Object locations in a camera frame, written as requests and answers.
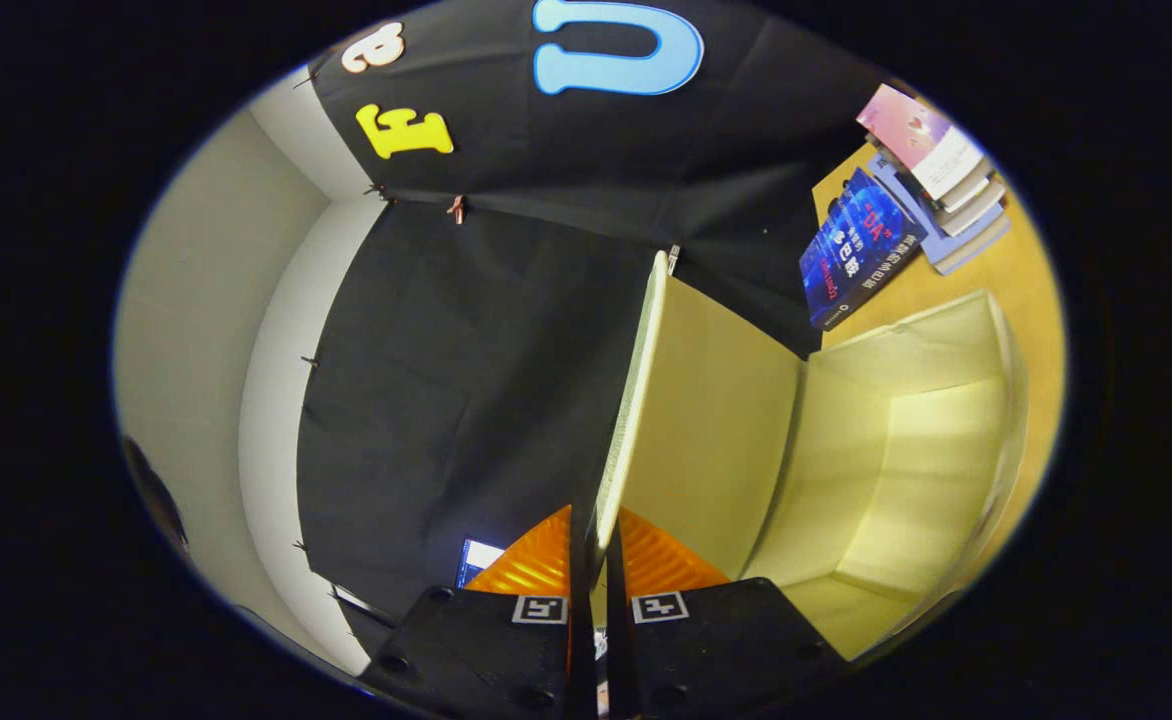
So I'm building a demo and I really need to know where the computer monitor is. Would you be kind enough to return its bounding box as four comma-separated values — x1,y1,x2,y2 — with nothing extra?
456,538,507,591

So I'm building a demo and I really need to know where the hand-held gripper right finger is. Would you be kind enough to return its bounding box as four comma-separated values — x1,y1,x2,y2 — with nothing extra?
604,505,849,720

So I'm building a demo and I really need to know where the dark blue book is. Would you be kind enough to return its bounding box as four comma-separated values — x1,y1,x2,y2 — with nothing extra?
798,167,929,333

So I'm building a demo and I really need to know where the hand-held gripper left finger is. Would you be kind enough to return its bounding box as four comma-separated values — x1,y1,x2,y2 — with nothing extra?
359,503,599,720

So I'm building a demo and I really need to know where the black backdrop cloth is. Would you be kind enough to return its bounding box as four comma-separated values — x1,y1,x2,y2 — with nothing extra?
296,0,892,651

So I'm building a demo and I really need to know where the grey book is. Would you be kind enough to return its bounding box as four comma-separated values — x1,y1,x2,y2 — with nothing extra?
931,175,1005,238

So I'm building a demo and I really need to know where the pale blue book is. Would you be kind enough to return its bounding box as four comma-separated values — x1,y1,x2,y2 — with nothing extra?
866,150,1012,276

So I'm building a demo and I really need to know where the pale green storage box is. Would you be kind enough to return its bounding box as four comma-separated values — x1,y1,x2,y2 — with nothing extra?
591,250,1032,663

